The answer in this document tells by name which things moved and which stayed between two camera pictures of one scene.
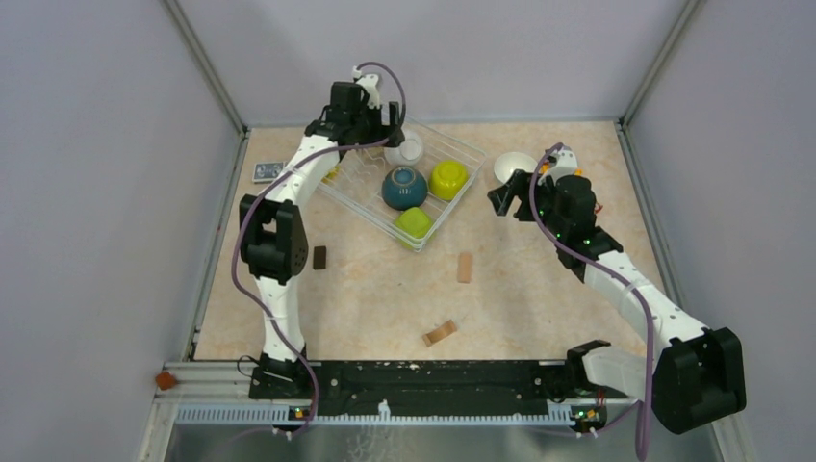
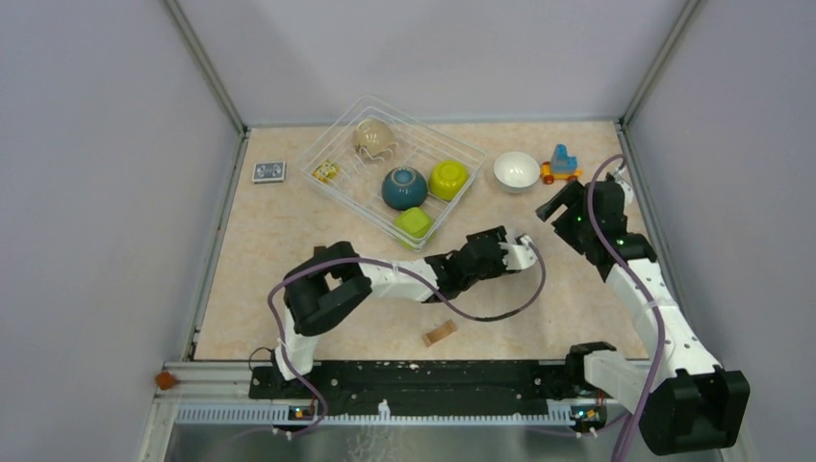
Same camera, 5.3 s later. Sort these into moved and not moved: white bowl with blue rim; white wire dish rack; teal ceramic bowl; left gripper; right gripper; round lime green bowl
Moved: left gripper; right gripper
Not moved: teal ceramic bowl; round lime green bowl; white bowl with blue rim; white wire dish rack
